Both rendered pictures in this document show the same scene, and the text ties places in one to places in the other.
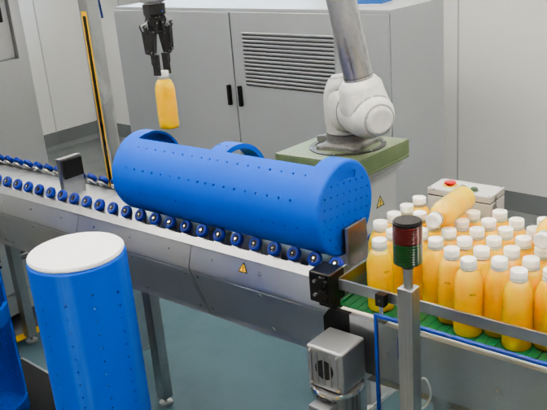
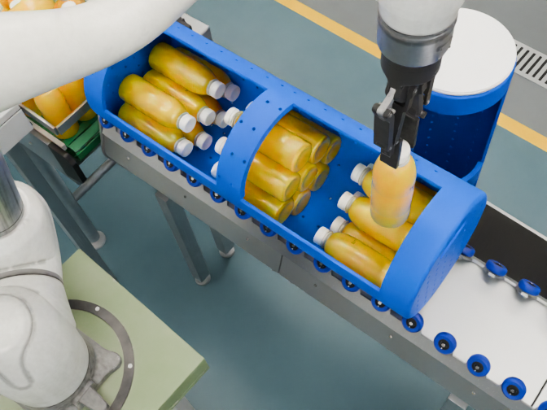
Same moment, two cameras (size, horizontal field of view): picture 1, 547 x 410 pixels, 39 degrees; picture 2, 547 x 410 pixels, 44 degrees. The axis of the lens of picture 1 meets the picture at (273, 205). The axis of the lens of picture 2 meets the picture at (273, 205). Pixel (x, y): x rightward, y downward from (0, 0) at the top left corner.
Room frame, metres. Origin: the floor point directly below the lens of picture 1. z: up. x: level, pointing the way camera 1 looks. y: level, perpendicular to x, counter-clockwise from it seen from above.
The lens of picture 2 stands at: (3.17, 0.20, 2.28)
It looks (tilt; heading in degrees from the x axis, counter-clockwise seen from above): 60 degrees down; 186
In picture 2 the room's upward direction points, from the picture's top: 10 degrees counter-clockwise
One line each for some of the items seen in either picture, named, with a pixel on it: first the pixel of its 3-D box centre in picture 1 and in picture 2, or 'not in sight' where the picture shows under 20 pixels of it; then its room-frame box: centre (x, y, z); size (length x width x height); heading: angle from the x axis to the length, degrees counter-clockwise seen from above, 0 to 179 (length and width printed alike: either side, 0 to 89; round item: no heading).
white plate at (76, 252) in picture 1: (76, 251); (457, 50); (2.05, 0.58, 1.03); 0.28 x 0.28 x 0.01
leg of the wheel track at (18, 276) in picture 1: (19, 285); not in sight; (3.41, 1.27, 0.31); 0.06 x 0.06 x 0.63; 49
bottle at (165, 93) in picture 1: (166, 101); (392, 185); (2.59, 0.34, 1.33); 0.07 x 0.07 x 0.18
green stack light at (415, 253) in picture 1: (407, 251); not in sight; (1.51, -0.28, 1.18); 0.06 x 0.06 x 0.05
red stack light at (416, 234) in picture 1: (407, 232); not in sight; (1.51, -0.28, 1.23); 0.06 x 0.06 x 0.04
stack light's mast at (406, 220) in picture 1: (407, 254); not in sight; (1.51, -0.28, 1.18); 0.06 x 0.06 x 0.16
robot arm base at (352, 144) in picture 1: (343, 137); (60, 374); (2.80, -0.28, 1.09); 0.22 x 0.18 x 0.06; 52
